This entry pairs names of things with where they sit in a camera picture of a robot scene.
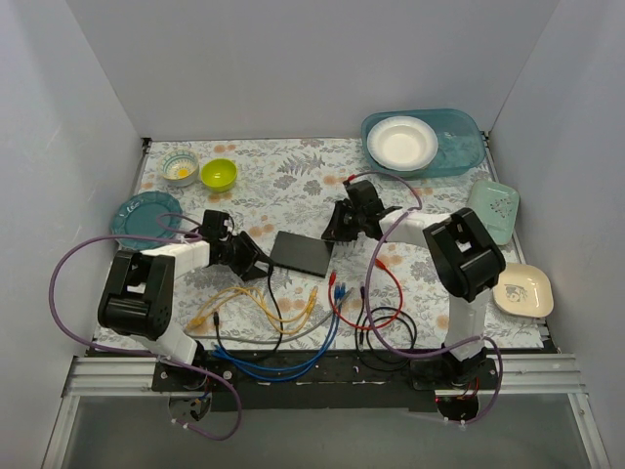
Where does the black network switch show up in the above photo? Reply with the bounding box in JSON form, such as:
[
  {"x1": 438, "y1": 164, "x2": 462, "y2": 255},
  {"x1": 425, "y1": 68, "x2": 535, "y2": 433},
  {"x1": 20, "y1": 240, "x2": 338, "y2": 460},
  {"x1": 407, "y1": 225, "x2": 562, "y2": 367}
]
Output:
[{"x1": 270, "y1": 231, "x2": 334, "y2": 277}]

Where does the red ethernet cable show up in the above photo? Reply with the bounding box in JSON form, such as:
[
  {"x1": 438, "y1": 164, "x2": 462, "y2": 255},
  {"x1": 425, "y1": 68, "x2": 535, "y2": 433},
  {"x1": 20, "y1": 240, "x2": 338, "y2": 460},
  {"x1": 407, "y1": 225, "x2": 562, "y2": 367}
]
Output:
[{"x1": 327, "y1": 260, "x2": 405, "y2": 327}]

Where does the blue ethernet cable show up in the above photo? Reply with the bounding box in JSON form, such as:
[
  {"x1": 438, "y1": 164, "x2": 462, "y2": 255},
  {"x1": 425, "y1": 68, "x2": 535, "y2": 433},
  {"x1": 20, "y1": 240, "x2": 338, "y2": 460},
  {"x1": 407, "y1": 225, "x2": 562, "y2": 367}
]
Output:
[
  {"x1": 212, "y1": 281, "x2": 345, "y2": 382},
  {"x1": 214, "y1": 284, "x2": 354, "y2": 377}
]

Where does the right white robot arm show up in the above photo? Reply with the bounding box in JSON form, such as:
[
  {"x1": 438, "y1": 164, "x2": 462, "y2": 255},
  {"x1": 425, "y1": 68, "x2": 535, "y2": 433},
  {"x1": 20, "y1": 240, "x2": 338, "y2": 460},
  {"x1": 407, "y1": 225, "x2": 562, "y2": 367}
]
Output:
[{"x1": 321, "y1": 199, "x2": 506, "y2": 389}]

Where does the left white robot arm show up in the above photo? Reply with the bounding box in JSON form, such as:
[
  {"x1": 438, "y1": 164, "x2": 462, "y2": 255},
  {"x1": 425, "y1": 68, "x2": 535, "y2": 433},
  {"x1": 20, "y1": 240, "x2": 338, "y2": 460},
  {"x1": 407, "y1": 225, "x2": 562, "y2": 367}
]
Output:
[{"x1": 98, "y1": 232, "x2": 272, "y2": 391}]

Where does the floral table mat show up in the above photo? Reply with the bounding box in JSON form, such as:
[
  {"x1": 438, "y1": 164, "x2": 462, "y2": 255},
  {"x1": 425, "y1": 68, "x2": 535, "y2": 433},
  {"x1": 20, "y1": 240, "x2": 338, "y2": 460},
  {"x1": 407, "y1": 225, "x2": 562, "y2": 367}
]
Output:
[{"x1": 95, "y1": 137, "x2": 548, "y2": 352}]

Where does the lime green bowl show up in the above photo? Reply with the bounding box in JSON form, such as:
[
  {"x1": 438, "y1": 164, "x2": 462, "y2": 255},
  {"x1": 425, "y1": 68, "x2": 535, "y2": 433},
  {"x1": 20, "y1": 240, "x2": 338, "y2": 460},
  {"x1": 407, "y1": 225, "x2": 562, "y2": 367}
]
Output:
[{"x1": 199, "y1": 158, "x2": 238, "y2": 192}]

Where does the teal plastic tub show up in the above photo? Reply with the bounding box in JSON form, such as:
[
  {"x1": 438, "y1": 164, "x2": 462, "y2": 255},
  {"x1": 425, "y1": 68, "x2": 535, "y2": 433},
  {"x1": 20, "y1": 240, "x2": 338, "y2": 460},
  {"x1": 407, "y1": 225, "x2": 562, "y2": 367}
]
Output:
[{"x1": 360, "y1": 108, "x2": 485, "y2": 180}]

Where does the patterned small bowl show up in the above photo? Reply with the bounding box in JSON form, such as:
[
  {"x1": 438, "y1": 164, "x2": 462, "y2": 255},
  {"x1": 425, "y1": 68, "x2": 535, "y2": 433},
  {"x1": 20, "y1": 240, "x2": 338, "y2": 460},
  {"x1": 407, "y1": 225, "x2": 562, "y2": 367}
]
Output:
[{"x1": 158, "y1": 149, "x2": 199, "y2": 188}]

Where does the teal round plate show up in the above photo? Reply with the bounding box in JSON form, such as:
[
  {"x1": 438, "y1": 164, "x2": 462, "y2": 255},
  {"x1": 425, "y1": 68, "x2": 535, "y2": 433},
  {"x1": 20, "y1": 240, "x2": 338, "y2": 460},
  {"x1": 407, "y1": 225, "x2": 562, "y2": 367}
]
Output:
[{"x1": 110, "y1": 191, "x2": 183, "y2": 251}]

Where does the mint green square plate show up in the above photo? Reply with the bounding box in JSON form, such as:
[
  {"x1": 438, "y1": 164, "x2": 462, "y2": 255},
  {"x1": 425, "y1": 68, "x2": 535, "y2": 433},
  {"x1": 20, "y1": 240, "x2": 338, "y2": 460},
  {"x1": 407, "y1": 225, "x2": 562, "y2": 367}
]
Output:
[{"x1": 467, "y1": 180, "x2": 521, "y2": 245}]

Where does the cream square dish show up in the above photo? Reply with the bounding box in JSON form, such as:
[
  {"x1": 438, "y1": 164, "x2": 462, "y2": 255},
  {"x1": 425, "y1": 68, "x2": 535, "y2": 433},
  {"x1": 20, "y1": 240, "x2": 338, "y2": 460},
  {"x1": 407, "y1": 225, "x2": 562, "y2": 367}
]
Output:
[{"x1": 492, "y1": 263, "x2": 554, "y2": 319}]

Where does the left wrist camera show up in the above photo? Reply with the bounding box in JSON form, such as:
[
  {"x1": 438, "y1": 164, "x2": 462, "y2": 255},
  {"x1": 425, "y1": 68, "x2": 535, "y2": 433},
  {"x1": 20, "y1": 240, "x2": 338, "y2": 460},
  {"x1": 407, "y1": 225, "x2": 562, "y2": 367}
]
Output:
[{"x1": 198, "y1": 209, "x2": 232, "y2": 243}]

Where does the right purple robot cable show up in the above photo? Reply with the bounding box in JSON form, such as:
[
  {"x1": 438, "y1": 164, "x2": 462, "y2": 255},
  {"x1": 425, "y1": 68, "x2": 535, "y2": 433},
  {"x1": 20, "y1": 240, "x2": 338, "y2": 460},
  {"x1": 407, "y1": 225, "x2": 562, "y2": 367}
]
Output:
[{"x1": 343, "y1": 170, "x2": 504, "y2": 429}]

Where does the grey cable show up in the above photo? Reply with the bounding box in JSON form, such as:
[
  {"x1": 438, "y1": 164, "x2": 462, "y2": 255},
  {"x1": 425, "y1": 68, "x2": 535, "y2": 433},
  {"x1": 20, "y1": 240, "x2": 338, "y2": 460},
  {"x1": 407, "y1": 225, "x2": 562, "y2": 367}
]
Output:
[{"x1": 184, "y1": 310, "x2": 335, "y2": 345}]

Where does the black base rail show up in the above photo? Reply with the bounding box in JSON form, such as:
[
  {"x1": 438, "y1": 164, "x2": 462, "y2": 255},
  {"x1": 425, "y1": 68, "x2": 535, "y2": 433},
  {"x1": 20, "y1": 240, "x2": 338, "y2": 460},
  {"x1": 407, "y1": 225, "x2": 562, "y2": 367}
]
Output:
[{"x1": 151, "y1": 347, "x2": 501, "y2": 412}]

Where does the black looped cable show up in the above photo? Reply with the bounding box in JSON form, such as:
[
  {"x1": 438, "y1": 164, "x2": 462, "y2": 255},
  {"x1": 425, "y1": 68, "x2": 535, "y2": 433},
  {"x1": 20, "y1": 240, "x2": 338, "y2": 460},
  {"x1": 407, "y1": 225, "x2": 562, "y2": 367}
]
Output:
[{"x1": 354, "y1": 282, "x2": 418, "y2": 372}]

